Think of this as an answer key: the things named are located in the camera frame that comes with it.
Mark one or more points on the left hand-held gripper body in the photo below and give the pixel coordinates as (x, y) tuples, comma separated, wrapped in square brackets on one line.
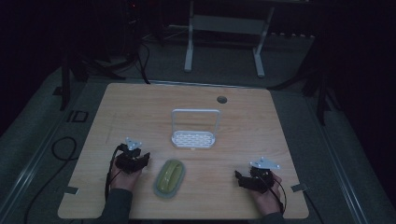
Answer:
[(130, 157)]

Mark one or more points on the grey tape strip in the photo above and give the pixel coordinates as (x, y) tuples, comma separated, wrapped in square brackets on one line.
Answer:
[(71, 190), (299, 187)]

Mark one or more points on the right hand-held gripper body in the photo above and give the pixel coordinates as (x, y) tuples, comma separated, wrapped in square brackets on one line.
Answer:
[(260, 177)]

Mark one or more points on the white sink caddy rack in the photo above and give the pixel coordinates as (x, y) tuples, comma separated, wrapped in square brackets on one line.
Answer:
[(193, 134)]

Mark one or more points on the white metal table frame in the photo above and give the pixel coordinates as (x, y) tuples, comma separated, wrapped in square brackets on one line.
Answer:
[(226, 34)]

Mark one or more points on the black tripod stand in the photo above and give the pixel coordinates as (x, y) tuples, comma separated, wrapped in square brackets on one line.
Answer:
[(317, 90), (82, 71)]

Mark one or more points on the green scrub brush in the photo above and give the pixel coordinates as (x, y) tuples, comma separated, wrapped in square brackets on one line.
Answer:
[(170, 182)]

